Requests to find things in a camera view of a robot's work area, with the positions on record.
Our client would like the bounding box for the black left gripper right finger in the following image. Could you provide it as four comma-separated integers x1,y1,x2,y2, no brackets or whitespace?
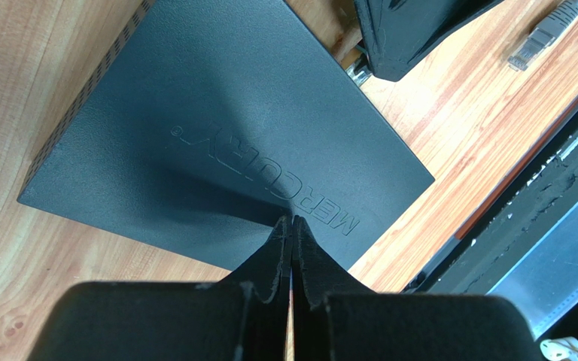
291,216,542,360

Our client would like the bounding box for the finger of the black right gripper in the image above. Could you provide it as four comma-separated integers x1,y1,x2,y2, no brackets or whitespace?
354,0,500,81

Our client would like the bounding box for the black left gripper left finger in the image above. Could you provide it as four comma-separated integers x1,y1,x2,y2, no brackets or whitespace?
29,217,291,360

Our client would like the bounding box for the black Mercury network switch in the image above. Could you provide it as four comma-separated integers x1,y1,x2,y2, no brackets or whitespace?
18,1,434,270

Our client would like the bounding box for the grey ethernet cable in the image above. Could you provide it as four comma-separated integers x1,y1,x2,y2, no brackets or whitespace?
507,0,578,72

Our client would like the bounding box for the aluminium front rail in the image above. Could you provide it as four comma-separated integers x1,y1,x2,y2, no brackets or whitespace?
489,201,578,360

